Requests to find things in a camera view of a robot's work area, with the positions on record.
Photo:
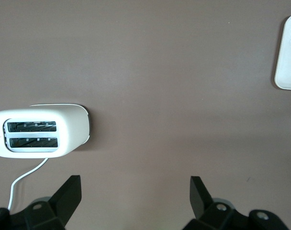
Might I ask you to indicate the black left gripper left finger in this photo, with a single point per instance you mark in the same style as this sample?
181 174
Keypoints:
61 203

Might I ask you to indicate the cream two-slot toaster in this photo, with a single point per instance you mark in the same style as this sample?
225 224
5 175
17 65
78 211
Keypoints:
71 129

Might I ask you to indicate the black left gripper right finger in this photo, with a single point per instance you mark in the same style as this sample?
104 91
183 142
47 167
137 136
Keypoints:
205 210

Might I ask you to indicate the cream rabbit print tray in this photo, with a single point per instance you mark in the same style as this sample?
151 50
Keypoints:
287 67

